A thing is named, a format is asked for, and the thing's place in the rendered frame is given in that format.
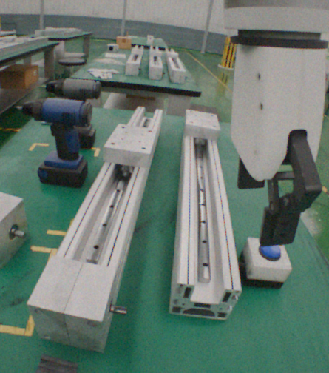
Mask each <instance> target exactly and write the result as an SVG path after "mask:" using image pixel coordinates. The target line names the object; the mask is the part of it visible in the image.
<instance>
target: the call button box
mask: <svg viewBox="0 0 329 373"><path fill-rule="evenodd" d="M279 247H280V249H281V254H280V256H279V257H278V258H269V257H267V256H265V255H264V254H263V253H262V251H261V246H260V244H259V238H248V239H247V241H246V242H245V246H244V247H243V250H242V252H241V254H240V262H238V268H239V271H241V272H242V280H243V285H244V286H254V287H262V288H271V289H281V287H282V285H283V283H284V281H285V280H286V278H287V277H288V276H289V274H290V272H291V264H290V261H289V259H288V256H287V253H286V251H285V247H284V245H283V246H279Z"/></svg>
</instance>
